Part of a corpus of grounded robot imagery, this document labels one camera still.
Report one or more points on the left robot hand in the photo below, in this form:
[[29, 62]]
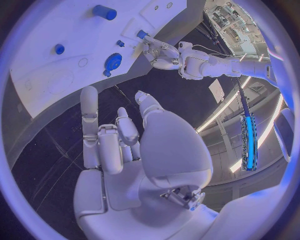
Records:
[[164, 60]]

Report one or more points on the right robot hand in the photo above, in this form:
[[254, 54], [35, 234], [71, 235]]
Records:
[[173, 146]]

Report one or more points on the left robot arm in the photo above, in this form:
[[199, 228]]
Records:
[[218, 65]]

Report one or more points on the white task board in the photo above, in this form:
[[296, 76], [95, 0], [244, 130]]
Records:
[[70, 28]]

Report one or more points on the small blue peg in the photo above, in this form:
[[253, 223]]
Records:
[[107, 73], [120, 43]]

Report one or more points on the blue gear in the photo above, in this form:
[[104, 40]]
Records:
[[113, 61]]

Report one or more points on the blue long cylinder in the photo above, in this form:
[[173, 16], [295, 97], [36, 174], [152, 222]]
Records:
[[104, 12]]

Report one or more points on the glowing light bar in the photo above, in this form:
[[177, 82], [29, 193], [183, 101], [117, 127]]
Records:
[[249, 142]]

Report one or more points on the workshop desk with equipment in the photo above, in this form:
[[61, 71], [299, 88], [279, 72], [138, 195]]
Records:
[[234, 24]]

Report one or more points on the blue round plug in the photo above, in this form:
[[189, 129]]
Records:
[[59, 49]]

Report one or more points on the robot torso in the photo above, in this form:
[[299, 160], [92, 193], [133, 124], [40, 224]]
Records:
[[284, 135]]

